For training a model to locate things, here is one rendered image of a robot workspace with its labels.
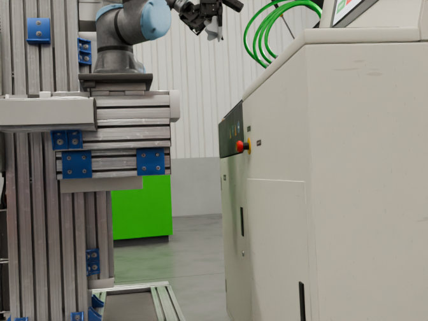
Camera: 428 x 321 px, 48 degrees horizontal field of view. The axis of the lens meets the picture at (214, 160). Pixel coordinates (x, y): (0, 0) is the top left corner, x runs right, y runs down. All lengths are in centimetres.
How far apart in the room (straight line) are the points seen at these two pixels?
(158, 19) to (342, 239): 90
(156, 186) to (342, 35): 428
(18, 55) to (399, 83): 126
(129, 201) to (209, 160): 357
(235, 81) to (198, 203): 227
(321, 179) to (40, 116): 84
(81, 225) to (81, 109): 47
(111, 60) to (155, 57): 704
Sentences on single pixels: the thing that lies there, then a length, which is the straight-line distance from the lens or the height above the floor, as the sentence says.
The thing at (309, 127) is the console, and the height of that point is 80.
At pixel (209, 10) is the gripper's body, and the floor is 132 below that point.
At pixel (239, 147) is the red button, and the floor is 80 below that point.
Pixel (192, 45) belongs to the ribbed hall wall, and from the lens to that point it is 867.
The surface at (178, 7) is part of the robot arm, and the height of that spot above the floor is 145.
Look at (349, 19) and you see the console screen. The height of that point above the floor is 112.
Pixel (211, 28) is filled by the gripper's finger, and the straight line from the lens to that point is 184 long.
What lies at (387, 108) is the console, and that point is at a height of 83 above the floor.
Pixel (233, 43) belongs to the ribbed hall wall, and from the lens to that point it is 882.
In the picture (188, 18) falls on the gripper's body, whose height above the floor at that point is 140.
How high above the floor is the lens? 72
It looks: 1 degrees up
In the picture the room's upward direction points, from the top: 3 degrees counter-clockwise
